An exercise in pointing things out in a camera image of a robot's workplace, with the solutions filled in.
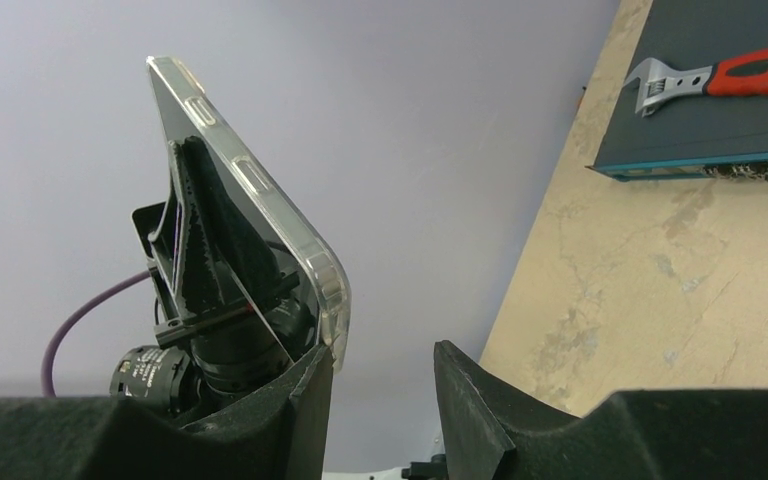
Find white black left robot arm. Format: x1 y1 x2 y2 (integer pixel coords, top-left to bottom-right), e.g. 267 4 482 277
110 136 317 421

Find phone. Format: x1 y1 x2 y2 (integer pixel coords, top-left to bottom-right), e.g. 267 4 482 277
146 56 351 372

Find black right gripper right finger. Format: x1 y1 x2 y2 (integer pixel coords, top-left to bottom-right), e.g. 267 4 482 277
434 341 768 479

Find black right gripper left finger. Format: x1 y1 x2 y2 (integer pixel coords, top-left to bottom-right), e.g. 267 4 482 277
0 345 333 479

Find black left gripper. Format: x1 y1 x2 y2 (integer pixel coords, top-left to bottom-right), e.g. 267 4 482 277
132 136 317 398

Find red handled adjustable wrench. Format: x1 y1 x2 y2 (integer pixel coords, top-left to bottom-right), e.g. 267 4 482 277
623 48 768 117

